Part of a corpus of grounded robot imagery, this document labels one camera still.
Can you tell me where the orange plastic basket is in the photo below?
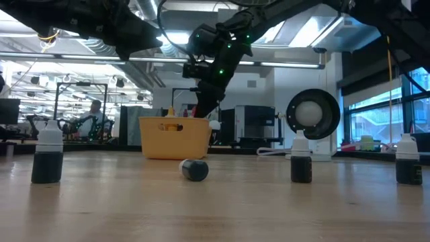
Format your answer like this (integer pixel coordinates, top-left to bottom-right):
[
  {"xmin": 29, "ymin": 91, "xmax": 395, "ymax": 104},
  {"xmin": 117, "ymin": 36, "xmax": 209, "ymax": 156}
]
[{"xmin": 138, "ymin": 116, "xmax": 213, "ymax": 161}]

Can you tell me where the grey partition panel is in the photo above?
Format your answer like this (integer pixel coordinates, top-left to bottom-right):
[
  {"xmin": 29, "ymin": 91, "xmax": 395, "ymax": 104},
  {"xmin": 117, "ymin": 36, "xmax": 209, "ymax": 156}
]
[{"xmin": 119, "ymin": 106, "xmax": 162, "ymax": 147}]

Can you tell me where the white spot lamp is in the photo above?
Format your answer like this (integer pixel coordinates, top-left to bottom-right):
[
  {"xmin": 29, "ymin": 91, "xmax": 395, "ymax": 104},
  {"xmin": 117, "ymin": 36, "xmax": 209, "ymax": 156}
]
[{"xmin": 284, "ymin": 88, "xmax": 341, "ymax": 163}]

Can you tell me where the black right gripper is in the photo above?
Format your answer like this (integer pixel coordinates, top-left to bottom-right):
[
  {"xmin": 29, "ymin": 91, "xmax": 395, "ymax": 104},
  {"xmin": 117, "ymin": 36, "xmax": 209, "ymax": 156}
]
[{"xmin": 187, "ymin": 24, "xmax": 253, "ymax": 118}]

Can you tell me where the yellow food coloring bottle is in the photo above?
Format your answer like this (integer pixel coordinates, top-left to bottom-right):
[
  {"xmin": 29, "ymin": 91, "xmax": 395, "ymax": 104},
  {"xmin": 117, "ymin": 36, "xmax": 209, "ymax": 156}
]
[{"xmin": 160, "ymin": 106, "xmax": 184, "ymax": 132}]

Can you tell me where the yellow hanging cable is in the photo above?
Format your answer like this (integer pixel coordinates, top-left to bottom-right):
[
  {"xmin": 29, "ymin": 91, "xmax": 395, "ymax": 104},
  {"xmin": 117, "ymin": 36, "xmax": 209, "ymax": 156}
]
[{"xmin": 386, "ymin": 35, "xmax": 394, "ymax": 102}]

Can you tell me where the black monitor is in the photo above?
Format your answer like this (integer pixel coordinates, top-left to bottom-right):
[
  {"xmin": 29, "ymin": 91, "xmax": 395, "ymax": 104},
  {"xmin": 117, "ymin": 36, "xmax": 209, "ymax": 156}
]
[{"xmin": 0, "ymin": 98, "xmax": 22, "ymax": 126}]

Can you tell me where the black metal gantry frame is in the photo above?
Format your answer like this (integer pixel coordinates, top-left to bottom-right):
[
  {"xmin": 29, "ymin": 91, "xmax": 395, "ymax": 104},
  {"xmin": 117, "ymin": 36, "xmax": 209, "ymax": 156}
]
[{"xmin": 53, "ymin": 81, "xmax": 109, "ymax": 142}]

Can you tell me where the white lamp cable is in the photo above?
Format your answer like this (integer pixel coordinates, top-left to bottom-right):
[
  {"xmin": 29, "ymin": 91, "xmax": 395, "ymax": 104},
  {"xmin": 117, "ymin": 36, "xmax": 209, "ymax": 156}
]
[{"xmin": 256, "ymin": 146, "xmax": 294, "ymax": 157}]

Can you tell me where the black metal table frame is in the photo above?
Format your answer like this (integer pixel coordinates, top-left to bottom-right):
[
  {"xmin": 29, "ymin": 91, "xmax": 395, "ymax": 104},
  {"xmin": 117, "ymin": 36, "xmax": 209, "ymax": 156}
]
[{"xmin": 0, "ymin": 143, "xmax": 430, "ymax": 166}]

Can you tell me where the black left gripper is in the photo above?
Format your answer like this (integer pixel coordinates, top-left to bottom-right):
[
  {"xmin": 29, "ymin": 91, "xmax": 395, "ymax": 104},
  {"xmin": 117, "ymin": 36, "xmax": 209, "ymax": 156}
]
[{"xmin": 77, "ymin": 0, "xmax": 165, "ymax": 61}]

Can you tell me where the black and silver cabinet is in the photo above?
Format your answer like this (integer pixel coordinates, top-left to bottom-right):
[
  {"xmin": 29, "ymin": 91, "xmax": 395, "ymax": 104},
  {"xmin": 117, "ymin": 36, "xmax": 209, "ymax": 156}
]
[{"xmin": 220, "ymin": 104, "xmax": 280, "ymax": 149}]

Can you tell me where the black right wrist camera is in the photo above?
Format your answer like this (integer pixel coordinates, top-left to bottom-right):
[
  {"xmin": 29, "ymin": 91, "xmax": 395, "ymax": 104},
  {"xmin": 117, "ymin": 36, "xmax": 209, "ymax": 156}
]
[{"xmin": 182, "ymin": 63, "xmax": 203, "ymax": 80}]

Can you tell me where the yellow-green container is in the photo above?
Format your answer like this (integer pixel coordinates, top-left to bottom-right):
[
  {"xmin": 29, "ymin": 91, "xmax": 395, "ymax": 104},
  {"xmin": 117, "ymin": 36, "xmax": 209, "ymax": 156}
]
[{"xmin": 361, "ymin": 134, "xmax": 375, "ymax": 151}]

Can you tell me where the small white-capped dark bottle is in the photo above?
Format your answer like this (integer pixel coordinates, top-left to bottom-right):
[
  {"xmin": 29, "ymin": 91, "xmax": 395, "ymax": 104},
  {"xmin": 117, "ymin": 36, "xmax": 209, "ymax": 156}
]
[
  {"xmin": 178, "ymin": 158, "xmax": 210, "ymax": 183},
  {"xmin": 290, "ymin": 129, "xmax": 313, "ymax": 184},
  {"xmin": 30, "ymin": 120, "xmax": 65, "ymax": 184},
  {"xmin": 394, "ymin": 133, "xmax": 423, "ymax": 186}
]

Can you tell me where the person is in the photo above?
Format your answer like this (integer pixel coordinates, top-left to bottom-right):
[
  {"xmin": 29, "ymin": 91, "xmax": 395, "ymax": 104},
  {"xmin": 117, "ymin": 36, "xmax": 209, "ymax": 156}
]
[{"xmin": 77, "ymin": 99, "xmax": 108, "ymax": 138}]

